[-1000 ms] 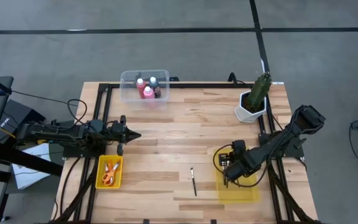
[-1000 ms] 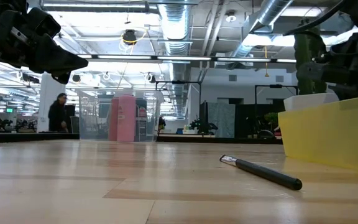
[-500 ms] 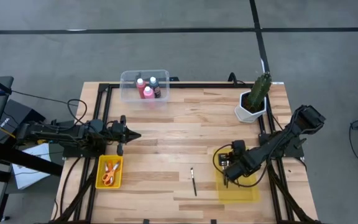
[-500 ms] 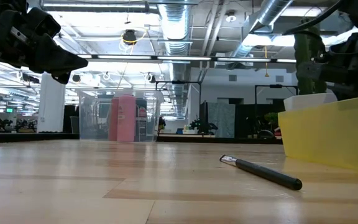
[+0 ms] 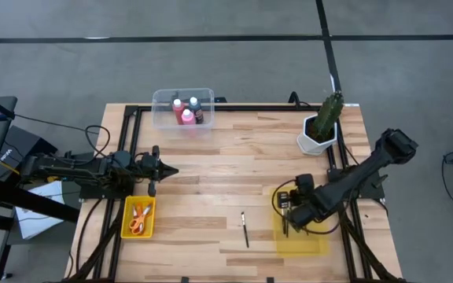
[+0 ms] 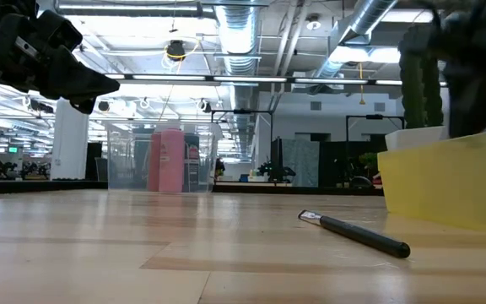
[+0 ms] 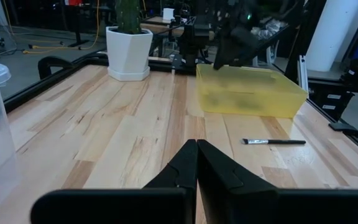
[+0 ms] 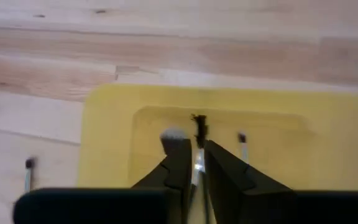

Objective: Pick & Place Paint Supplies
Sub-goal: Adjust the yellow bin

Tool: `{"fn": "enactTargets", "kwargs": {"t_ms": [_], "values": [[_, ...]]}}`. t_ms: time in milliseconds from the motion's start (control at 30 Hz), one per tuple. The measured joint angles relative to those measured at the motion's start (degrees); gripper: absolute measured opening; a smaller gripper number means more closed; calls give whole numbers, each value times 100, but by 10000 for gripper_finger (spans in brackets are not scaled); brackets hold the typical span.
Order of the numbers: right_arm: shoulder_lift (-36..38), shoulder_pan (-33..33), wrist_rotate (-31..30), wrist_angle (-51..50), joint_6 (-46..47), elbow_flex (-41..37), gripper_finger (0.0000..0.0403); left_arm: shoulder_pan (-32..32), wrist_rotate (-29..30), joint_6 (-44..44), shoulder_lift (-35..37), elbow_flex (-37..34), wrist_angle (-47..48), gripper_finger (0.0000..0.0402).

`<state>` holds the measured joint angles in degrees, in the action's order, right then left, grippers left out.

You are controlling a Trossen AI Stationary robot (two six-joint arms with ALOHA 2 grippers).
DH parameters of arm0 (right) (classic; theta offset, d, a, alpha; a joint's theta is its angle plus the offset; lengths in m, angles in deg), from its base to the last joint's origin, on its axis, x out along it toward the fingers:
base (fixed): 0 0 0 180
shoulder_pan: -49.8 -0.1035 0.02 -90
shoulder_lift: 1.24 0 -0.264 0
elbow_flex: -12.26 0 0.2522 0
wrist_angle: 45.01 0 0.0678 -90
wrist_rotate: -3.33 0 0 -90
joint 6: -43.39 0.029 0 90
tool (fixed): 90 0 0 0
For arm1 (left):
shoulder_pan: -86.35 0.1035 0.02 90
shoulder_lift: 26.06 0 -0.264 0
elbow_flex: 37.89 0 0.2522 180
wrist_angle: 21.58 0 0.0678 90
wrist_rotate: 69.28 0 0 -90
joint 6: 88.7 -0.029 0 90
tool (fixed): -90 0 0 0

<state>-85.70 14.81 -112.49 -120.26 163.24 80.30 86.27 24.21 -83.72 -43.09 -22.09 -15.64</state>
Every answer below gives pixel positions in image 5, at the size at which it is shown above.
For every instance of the black box white lettering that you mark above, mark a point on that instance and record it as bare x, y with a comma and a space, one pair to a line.
14, 145

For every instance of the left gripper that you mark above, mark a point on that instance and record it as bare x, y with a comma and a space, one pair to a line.
149, 169

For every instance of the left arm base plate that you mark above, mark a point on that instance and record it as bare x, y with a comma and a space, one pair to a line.
104, 193

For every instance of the red paint bottle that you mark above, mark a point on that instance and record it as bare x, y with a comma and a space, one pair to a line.
177, 112

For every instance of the black aluminium table frame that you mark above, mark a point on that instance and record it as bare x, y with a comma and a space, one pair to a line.
250, 107

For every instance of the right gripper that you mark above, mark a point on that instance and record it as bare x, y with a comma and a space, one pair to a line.
305, 182

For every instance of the yellow plastic basket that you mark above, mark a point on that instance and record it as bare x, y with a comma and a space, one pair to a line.
126, 232

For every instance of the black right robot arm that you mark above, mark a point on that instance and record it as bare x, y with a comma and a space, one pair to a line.
360, 173

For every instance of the white paper sheet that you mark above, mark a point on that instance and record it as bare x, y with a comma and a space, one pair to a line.
37, 220

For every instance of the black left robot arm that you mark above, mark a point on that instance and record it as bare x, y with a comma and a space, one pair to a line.
73, 171

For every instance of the yellow translucent tray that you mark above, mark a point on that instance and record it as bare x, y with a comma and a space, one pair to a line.
309, 245

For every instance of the clear plastic bin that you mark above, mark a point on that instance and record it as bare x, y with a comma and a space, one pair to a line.
163, 118

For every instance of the black stand beam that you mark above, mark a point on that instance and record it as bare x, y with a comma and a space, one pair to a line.
34, 201

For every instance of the pink paint bottle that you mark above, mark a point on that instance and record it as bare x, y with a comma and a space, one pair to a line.
188, 118

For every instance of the slim silver-ferrule paintbrush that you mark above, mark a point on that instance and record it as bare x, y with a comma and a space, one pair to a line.
288, 230

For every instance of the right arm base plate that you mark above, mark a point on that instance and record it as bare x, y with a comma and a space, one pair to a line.
376, 188

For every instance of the dark teal paint bottle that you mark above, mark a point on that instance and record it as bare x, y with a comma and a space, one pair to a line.
197, 108

